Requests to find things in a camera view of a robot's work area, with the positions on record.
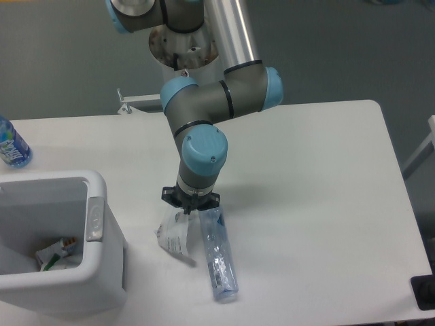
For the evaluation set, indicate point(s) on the white trash can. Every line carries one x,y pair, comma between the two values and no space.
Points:
39,209

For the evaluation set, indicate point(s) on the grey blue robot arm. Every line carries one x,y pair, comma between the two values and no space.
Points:
193,111

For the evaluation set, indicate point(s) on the white bracket left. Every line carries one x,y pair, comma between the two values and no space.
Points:
144,103

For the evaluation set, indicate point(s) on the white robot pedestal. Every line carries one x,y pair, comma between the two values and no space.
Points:
189,54

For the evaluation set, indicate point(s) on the crushed clear plastic bottle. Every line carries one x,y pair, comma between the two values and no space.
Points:
218,254

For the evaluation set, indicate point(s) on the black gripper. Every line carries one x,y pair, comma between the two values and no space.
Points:
175,196

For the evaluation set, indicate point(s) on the white paper wrapper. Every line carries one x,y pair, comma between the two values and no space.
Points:
173,234

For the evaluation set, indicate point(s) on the blue labelled water bottle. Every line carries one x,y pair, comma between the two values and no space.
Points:
15,151

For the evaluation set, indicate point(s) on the white metal frame at right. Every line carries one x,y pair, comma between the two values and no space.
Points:
422,152

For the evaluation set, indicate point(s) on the black clamp at table edge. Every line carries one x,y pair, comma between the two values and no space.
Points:
423,289

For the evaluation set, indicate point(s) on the green white wrapper in bin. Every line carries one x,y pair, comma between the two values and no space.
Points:
56,256

